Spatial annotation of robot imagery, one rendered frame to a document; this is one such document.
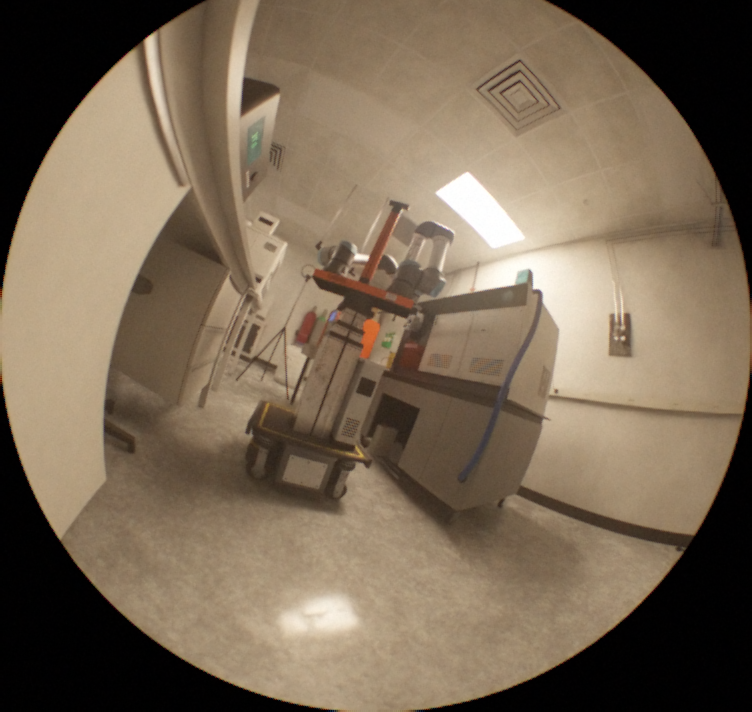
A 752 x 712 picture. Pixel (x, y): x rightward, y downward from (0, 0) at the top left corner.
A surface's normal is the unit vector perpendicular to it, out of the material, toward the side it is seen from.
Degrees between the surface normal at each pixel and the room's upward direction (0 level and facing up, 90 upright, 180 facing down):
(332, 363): 90
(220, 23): 180
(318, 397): 90
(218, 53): 180
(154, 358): 90
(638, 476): 90
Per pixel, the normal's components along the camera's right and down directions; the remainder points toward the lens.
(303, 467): 0.36, -0.04
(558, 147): -0.35, 0.92
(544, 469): -0.82, -0.40
